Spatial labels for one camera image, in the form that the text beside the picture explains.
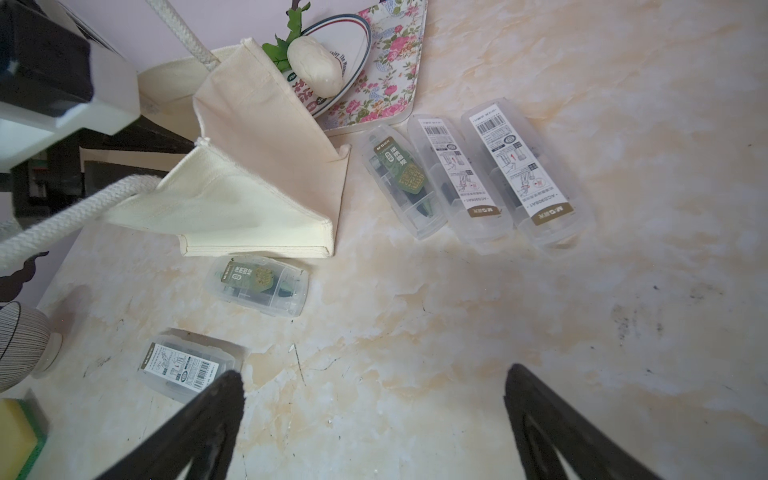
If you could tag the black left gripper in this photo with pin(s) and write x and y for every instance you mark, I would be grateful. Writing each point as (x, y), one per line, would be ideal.
(58, 178)

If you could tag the yellow green sponge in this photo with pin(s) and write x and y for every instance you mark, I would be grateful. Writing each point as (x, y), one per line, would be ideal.
(22, 439)

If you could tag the white bun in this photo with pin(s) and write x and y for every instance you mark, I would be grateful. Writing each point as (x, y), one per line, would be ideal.
(316, 66)

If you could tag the clear compass case white label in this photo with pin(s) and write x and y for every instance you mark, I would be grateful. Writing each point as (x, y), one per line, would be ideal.
(270, 286)

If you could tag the green plastic lettuce leaf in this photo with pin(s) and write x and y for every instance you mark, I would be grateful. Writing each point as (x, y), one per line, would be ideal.
(278, 52)

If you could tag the compass case far right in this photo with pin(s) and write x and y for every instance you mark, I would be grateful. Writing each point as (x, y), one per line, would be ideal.
(547, 205)

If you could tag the compass case green card right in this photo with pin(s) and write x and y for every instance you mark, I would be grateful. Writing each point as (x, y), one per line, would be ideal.
(391, 160)

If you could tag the floral rectangular tray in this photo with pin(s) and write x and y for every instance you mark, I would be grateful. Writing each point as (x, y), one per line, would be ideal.
(385, 91)

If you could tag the cream canvas tote bag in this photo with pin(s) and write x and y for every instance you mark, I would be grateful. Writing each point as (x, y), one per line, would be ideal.
(262, 177)

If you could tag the compass case middle right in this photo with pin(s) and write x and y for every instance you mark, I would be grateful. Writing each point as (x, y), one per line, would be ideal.
(472, 204)

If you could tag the clear compass case lower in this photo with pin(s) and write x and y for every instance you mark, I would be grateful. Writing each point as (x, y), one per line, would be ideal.
(180, 364)

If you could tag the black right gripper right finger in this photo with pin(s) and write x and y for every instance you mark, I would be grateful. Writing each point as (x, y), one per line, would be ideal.
(549, 434)

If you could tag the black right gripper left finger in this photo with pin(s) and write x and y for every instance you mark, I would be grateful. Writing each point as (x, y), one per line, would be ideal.
(198, 441)

